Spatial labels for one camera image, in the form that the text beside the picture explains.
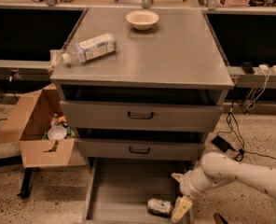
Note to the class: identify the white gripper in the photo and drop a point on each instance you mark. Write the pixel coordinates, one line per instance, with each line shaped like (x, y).
(186, 185)

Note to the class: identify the green silver 7up can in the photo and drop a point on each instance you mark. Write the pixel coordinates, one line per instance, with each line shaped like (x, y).
(159, 207)

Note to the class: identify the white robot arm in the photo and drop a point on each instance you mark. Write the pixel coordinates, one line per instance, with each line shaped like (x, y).
(217, 170)

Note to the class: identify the grey bottom drawer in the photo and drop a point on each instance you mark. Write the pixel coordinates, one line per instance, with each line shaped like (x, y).
(119, 190)

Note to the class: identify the grey drawer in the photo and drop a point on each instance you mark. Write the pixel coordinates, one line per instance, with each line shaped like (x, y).
(119, 190)
(143, 150)
(145, 117)

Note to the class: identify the grey metal drawer cabinet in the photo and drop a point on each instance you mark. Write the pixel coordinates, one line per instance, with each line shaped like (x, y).
(176, 62)

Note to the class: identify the grey middle drawer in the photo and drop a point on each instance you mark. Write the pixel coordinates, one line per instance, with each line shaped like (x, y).
(143, 150)

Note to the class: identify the grey top drawer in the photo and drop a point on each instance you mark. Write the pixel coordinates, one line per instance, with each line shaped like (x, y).
(145, 117)

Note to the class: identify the white bowl on counter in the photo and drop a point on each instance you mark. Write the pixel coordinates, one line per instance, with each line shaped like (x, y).
(142, 19)

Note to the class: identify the black power adapter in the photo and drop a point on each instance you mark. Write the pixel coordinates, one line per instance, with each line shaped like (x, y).
(221, 143)

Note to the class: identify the white bowl in box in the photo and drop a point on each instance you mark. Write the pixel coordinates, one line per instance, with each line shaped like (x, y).
(57, 133)

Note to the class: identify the black phone on ledge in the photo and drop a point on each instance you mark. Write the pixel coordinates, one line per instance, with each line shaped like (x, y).
(247, 68)

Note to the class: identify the clear plastic water bottle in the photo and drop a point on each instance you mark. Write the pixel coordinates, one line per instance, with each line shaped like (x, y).
(90, 49)

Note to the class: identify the brown cardboard box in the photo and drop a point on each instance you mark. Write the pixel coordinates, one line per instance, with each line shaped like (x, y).
(29, 121)

